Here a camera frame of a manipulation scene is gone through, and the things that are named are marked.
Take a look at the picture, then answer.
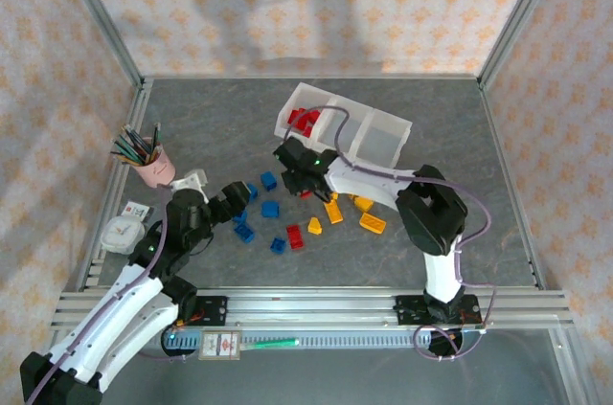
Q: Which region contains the small white printed card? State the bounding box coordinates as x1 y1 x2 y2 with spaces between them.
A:
123 201 153 221

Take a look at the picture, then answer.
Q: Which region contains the pink pencil cup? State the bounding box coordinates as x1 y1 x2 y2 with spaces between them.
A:
136 136 176 189

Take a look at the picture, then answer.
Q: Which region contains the framed printed label card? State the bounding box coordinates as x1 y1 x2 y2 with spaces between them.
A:
197 329 241 363

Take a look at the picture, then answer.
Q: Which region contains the green pen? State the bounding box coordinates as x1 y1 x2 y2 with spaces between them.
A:
241 336 301 352

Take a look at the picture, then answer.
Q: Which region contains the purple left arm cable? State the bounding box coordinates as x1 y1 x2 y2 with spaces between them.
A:
23 184 193 405

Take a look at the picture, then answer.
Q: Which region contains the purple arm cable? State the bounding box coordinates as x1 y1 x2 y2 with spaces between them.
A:
23 184 193 405
306 106 497 363

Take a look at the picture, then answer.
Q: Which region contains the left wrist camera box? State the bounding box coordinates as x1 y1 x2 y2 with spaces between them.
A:
170 169 210 191

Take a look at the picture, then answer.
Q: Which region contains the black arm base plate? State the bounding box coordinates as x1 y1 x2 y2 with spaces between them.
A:
391 293 482 328
140 294 229 328

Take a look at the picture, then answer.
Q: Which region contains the wide aluminium mounting rail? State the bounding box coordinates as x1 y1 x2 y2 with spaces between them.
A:
51 287 575 330

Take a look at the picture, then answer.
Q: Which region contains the aluminium table edge rail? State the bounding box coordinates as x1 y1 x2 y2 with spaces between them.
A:
143 73 483 81
477 79 548 291
76 79 155 291

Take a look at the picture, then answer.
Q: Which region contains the black round cable port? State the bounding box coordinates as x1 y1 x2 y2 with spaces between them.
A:
160 326 193 361
427 327 465 361

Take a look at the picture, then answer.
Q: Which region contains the grey slotted cable duct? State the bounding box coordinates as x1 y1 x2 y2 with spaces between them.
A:
138 330 485 351

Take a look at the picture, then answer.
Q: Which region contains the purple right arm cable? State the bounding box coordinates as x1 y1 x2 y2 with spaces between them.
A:
306 106 497 363

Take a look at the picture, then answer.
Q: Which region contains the aluminium frame post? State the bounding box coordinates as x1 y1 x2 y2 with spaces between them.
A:
477 0 574 90
51 0 148 90

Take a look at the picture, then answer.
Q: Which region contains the aluminium frame leg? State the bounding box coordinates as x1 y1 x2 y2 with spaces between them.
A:
548 327 598 405

